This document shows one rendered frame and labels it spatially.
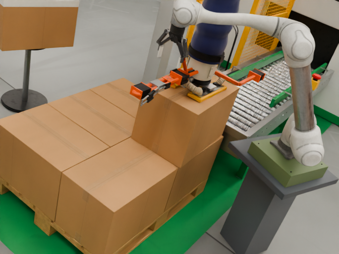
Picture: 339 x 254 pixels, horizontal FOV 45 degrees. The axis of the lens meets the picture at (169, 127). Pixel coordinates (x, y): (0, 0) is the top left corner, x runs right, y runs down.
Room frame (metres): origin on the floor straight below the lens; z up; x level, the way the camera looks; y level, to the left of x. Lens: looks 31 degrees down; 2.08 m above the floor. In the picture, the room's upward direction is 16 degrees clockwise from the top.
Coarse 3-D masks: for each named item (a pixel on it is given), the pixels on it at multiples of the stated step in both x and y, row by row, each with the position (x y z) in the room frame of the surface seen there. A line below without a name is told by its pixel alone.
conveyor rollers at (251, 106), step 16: (272, 64) 4.42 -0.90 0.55; (240, 80) 3.77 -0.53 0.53; (272, 80) 4.00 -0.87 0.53; (288, 80) 4.11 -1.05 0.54; (240, 96) 3.37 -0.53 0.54; (256, 96) 3.49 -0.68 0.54; (272, 96) 3.60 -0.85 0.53; (288, 96) 3.72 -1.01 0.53; (240, 112) 3.07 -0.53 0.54; (256, 112) 3.18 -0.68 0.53; (240, 128) 2.85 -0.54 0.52
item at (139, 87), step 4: (140, 84) 1.94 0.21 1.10; (144, 84) 1.96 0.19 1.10; (132, 88) 1.90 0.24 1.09; (136, 88) 1.89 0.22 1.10; (140, 88) 1.90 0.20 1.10; (144, 88) 1.91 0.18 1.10; (148, 88) 1.92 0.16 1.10; (140, 92) 1.87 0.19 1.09; (144, 92) 1.89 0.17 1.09; (148, 92) 1.92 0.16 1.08; (136, 96) 1.88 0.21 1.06; (140, 96) 1.87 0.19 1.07; (144, 96) 1.90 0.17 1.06
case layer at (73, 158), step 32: (96, 96) 2.65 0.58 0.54; (128, 96) 2.79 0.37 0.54; (0, 128) 1.99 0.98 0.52; (32, 128) 2.05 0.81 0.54; (64, 128) 2.15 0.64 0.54; (96, 128) 2.25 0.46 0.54; (128, 128) 2.36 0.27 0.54; (0, 160) 1.99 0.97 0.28; (32, 160) 1.85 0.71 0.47; (64, 160) 1.84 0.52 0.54; (96, 160) 1.93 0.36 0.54; (128, 160) 2.01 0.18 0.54; (160, 160) 2.11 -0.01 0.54; (192, 160) 2.24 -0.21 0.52; (32, 192) 1.84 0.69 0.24; (64, 192) 1.72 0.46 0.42; (96, 192) 1.67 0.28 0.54; (128, 192) 1.74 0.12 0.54; (160, 192) 1.96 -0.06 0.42; (64, 224) 1.71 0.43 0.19; (96, 224) 1.60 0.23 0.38; (128, 224) 1.71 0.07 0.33
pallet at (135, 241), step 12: (0, 180) 1.98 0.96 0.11; (204, 180) 2.57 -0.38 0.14; (0, 192) 1.98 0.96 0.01; (12, 192) 1.92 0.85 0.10; (192, 192) 2.51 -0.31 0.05; (180, 204) 2.36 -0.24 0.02; (36, 216) 1.81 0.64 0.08; (168, 216) 2.20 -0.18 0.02; (48, 228) 1.76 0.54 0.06; (60, 228) 1.71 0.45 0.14; (144, 228) 1.90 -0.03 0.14; (156, 228) 2.06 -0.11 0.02; (72, 240) 1.67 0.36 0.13; (132, 240) 1.89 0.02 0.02; (84, 252) 1.62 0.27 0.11; (120, 252) 1.77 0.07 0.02
